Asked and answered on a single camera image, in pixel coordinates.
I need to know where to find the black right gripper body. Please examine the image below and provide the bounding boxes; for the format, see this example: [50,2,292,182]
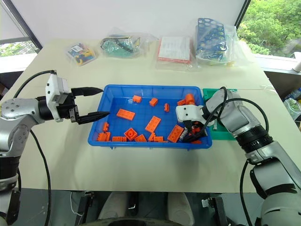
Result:
[183,119,207,133]

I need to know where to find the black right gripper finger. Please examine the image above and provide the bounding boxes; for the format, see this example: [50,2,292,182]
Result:
[179,127,191,142]
[183,128,209,143]

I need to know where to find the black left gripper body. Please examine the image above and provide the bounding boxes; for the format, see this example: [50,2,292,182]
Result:
[56,93,80,123]

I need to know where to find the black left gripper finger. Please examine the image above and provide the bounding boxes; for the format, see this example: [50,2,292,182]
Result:
[71,86,104,98]
[78,111,111,125]

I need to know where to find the green plastic bin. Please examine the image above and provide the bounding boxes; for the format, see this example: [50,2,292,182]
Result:
[202,88,238,141]

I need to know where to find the blue plastic bin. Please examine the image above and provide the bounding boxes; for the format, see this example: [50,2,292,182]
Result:
[87,84,214,150]

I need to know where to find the flat orange toy plate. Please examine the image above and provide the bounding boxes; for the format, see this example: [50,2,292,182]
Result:
[144,115,162,132]
[167,124,185,143]
[116,108,136,121]

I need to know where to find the orange toy cylinder piece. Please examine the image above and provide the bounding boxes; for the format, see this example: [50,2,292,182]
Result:
[184,93,197,106]

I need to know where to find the bag of colourful toy pieces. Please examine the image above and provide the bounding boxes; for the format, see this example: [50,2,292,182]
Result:
[65,41,97,67]

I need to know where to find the square orange toy brick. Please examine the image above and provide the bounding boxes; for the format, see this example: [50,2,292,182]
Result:
[124,127,138,142]

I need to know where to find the clear bag with green parts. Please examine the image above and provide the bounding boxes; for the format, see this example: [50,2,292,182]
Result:
[99,27,158,59]

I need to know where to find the bag with red white booklet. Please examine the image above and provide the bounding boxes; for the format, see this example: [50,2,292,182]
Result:
[155,35,196,71]

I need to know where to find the blue tube rack in bag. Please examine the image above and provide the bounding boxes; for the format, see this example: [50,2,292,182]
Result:
[194,17,238,68]

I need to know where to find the clear plastic bottles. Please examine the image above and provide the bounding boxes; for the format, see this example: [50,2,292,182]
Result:
[283,87,301,112]

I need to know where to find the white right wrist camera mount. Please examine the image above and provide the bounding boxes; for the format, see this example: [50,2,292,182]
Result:
[175,105,204,124]

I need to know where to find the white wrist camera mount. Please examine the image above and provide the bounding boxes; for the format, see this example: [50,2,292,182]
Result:
[175,105,204,124]
[45,74,70,123]

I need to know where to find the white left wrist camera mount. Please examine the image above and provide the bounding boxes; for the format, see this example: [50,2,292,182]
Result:
[45,74,70,123]

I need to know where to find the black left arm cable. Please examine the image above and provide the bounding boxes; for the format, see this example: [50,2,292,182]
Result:
[13,69,58,226]

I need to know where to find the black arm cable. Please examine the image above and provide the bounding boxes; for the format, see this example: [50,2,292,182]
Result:
[201,86,269,226]
[13,69,58,226]

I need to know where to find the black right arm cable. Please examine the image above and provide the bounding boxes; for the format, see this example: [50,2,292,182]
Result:
[201,86,269,226]

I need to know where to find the black metal bracket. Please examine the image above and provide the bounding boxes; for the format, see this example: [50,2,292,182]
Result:
[75,190,95,223]
[201,196,228,226]

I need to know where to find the thin white cable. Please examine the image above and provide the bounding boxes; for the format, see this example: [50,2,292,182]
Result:
[70,191,82,215]

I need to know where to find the black window frame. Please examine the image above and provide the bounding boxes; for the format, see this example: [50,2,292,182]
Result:
[233,0,252,29]
[0,0,43,50]

